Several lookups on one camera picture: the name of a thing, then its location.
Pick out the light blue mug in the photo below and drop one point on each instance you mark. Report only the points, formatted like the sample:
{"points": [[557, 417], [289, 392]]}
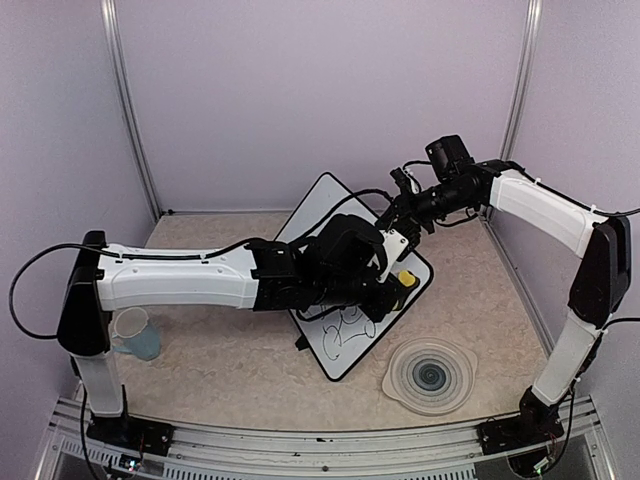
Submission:
{"points": [[135, 334]]}

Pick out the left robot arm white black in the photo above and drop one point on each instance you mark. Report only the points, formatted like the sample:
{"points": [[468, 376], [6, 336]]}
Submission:
{"points": [[255, 273]]}

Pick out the left aluminium corner post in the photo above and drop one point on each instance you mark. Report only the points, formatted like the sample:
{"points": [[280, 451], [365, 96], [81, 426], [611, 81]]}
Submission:
{"points": [[111, 27]]}

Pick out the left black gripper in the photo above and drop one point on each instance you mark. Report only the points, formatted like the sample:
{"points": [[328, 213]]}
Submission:
{"points": [[377, 311]]}

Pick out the clear plate spiral pattern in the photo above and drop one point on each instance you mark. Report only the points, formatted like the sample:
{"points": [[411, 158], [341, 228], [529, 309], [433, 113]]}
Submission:
{"points": [[430, 376]]}

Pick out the aluminium corner post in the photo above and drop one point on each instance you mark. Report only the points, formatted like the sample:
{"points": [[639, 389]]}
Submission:
{"points": [[523, 76], [111, 27]]}

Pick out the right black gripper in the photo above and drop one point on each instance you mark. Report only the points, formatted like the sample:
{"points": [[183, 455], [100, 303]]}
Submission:
{"points": [[406, 210]]}

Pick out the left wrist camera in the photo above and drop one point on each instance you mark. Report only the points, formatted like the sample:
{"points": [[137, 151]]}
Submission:
{"points": [[348, 245]]}

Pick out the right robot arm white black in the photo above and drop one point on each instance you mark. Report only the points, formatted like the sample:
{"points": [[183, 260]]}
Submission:
{"points": [[599, 244]]}

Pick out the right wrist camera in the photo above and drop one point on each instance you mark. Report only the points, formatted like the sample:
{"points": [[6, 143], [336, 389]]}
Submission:
{"points": [[405, 181]]}

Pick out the white whiteboard black frame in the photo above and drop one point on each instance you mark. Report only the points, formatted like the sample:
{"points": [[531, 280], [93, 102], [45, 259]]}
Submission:
{"points": [[343, 338]]}

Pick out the aluminium front rail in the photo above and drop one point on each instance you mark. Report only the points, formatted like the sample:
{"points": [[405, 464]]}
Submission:
{"points": [[454, 451]]}

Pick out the right aluminium corner post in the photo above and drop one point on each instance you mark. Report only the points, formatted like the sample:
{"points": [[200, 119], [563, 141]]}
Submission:
{"points": [[523, 76]]}

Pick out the yellow black sponge eraser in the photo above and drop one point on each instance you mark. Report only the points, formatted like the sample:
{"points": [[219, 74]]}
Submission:
{"points": [[408, 282]]}

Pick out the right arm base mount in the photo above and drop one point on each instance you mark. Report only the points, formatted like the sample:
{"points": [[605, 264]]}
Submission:
{"points": [[511, 433]]}

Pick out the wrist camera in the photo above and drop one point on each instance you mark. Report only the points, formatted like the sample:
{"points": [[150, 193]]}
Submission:
{"points": [[348, 245], [405, 181]]}

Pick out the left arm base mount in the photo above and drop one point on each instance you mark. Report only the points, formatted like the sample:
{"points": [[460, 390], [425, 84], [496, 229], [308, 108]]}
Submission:
{"points": [[132, 433]]}

